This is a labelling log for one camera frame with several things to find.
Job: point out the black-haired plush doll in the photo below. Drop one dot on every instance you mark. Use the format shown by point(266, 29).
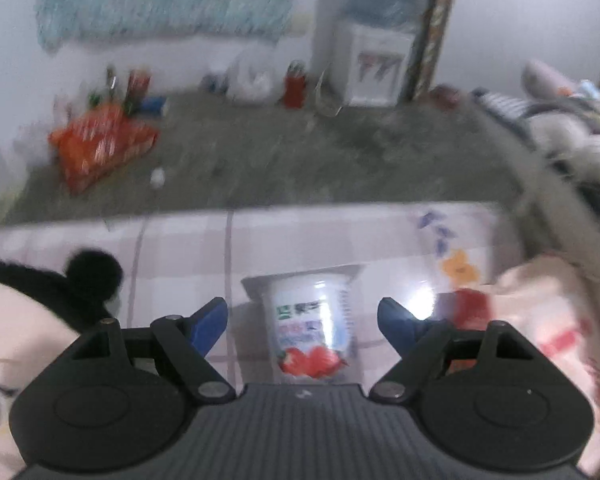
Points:
point(20, 320)

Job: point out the strawberry yogurt cup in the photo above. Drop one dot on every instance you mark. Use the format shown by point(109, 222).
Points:
point(310, 325)

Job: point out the red bottle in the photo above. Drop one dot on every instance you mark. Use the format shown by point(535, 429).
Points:
point(295, 85)

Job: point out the orange snack bag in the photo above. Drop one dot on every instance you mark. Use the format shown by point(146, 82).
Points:
point(100, 140)

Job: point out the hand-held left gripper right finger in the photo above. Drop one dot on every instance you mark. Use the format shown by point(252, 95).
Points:
point(400, 327)

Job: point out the red packet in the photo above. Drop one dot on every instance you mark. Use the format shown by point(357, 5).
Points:
point(139, 87)

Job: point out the white fringed blanket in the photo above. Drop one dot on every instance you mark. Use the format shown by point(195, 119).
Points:
point(570, 195)

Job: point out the peach wet wipes pack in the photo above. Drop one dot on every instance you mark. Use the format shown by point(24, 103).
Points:
point(570, 320)

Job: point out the tall patterned box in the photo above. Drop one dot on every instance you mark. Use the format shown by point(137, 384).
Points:
point(435, 25)

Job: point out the clear glass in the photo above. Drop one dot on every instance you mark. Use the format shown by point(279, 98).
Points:
point(330, 97)

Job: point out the teal floral wall cloth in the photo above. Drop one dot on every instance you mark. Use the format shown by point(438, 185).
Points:
point(165, 0)

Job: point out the small blue packet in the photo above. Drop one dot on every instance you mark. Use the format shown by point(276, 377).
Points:
point(155, 106)

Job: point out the dark glass bottle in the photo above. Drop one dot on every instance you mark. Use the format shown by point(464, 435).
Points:
point(111, 82)

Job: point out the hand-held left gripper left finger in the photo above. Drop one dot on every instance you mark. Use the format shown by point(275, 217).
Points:
point(207, 325)

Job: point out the white plastic bag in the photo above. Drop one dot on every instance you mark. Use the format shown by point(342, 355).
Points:
point(250, 80)

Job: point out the clear plastic bag pile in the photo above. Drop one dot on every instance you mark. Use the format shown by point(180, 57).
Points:
point(560, 82)

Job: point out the dark striped cloth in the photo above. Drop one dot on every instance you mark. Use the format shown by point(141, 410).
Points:
point(505, 107)

